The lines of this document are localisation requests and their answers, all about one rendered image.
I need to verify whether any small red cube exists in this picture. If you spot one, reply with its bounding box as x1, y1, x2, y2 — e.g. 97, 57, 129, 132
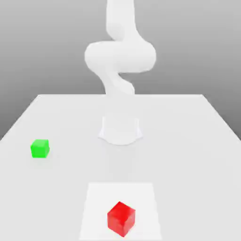
107, 201, 136, 238

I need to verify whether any small green cube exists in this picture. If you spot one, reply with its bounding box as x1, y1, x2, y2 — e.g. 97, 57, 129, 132
30, 139, 50, 159

